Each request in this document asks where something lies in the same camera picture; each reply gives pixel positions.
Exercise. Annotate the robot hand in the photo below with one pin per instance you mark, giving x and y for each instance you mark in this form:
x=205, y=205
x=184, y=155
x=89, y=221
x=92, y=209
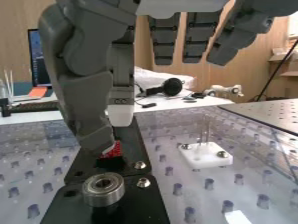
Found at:
x=84, y=66

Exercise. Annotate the red circuit board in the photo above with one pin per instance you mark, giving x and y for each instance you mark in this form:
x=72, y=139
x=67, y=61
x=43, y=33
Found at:
x=110, y=153

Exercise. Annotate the computer screen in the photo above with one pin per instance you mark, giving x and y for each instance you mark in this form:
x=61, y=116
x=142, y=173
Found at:
x=40, y=60

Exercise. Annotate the white plastic bag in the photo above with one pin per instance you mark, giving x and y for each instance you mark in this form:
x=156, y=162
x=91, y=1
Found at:
x=153, y=78

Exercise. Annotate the black headphones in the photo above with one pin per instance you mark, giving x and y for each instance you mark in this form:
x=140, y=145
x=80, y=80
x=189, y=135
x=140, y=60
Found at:
x=170, y=86

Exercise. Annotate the white desk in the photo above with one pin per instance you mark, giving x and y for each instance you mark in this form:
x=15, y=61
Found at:
x=177, y=101

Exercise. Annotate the small white jointed device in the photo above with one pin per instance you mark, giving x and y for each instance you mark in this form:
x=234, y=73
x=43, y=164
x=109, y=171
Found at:
x=224, y=90

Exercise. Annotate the silver bearing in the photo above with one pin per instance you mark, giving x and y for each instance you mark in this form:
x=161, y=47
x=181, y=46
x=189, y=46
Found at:
x=103, y=190

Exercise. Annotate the small white box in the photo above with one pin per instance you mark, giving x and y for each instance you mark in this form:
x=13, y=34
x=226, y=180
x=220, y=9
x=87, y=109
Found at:
x=206, y=156

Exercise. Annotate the black plate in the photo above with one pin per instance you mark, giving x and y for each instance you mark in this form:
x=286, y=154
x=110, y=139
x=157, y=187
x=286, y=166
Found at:
x=141, y=206

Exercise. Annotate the clear box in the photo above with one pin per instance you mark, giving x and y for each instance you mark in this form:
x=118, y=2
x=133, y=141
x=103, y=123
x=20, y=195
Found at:
x=248, y=186

